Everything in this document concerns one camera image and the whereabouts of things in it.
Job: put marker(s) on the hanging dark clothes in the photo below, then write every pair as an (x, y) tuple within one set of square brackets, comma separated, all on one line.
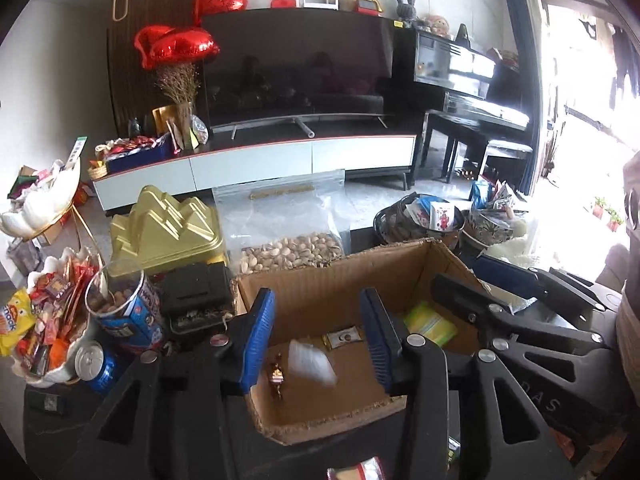
[(625, 60)]

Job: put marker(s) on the small glass jar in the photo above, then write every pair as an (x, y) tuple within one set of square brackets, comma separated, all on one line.
[(134, 127)]

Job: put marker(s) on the small brown snack packet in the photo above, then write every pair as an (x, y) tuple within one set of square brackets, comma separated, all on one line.
[(342, 337)]

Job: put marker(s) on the blue nut canister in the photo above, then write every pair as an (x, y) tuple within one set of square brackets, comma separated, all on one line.
[(135, 320)]

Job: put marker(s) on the brown cardboard box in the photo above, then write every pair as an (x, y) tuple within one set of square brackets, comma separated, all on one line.
[(350, 270)]

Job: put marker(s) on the grey plastic container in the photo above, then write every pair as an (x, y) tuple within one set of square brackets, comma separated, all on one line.
[(22, 255)]

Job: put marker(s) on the white television cabinet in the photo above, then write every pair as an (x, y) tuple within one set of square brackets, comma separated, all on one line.
[(250, 160)]

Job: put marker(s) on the heap of mixed wrappers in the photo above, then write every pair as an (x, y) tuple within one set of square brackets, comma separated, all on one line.
[(30, 180)]

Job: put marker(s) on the small plush toy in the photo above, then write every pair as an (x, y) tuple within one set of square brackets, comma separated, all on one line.
[(439, 22)]

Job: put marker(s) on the blue snack packet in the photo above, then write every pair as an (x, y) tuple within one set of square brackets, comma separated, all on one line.
[(480, 194)]

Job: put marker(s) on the gold wrapped candy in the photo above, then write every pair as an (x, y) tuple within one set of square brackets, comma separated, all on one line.
[(276, 375)]

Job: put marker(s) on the bunch of upright snack packets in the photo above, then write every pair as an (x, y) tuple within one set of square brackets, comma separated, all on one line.
[(505, 199)]

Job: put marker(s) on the small black device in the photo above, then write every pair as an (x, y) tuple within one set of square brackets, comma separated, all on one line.
[(47, 403)]

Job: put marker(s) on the pile of red snack packets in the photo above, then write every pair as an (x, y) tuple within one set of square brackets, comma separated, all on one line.
[(55, 310)]

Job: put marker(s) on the black upright piano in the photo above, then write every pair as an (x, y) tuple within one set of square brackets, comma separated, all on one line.
[(450, 60)]

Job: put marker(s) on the blue snack tray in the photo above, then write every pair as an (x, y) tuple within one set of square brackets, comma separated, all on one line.
[(135, 161)]

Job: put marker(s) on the potted plants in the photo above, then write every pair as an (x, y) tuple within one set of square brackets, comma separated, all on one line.
[(612, 220)]

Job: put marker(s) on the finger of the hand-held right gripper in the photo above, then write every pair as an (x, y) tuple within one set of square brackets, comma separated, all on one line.
[(505, 270), (470, 300)]

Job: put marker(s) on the black flat television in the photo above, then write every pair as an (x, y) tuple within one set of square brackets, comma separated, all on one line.
[(300, 60)]

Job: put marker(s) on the black plastic box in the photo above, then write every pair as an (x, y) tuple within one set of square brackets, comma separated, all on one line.
[(195, 285)]

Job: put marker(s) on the clear zip bag of pistachios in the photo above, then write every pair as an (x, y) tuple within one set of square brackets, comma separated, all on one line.
[(280, 210)]

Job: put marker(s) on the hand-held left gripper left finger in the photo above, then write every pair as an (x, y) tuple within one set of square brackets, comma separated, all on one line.
[(257, 340)]

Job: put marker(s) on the dark blue curtain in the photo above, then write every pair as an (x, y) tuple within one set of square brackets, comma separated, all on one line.
[(525, 35)]

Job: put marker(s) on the white card packet red figure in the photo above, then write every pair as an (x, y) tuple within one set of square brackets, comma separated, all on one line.
[(442, 217)]

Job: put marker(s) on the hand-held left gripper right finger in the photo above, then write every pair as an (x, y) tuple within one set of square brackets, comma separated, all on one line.
[(380, 345)]

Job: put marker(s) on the small wicker basket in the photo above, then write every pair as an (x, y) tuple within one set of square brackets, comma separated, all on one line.
[(97, 169)]

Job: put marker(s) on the green white paper strip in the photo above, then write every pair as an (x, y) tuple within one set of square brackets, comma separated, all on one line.
[(75, 152)]

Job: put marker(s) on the black piano bench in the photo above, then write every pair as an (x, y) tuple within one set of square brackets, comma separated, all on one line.
[(507, 149)]

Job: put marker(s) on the black metronome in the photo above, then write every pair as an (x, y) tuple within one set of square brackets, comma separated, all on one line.
[(461, 34)]

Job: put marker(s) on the large white shell bowl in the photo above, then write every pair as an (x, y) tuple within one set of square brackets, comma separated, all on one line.
[(52, 376)]

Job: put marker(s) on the light patterned bowl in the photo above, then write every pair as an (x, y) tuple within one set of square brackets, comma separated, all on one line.
[(485, 235)]

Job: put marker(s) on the gold mountain-shaped tin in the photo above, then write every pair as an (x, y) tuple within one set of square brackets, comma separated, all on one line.
[(165, 235)]

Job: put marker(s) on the blue soda can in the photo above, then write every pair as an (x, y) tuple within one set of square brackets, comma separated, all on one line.
[(100, 370)]

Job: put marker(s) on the red foil packet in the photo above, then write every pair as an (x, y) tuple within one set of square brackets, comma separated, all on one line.
[(357, 470)]

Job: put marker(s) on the grey bunny figure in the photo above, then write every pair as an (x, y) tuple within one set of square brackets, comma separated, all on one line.
[(406, 10)]

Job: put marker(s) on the yellow snack packet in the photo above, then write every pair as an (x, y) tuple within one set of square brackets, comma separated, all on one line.
[(15, 320)]

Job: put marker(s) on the clear wrapped ornament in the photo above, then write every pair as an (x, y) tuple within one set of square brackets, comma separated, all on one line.
[(199, 129)]

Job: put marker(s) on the gold gift bag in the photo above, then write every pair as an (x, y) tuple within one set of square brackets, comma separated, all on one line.
[(162, 117)]

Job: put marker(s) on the pile of red candies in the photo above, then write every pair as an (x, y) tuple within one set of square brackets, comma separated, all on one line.
[(130, 146)]

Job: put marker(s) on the small white shell bowl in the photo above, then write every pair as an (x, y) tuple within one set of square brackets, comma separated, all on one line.
[(45, 205)]

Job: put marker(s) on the vase of dried flowers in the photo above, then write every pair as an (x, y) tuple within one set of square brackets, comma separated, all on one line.
[(182, 120)]

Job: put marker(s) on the light green packet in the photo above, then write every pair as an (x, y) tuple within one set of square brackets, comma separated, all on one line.
[(430, 325)]

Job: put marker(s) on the clear plastic wrapper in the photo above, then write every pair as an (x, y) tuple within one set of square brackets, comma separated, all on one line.
[(310, 362)]

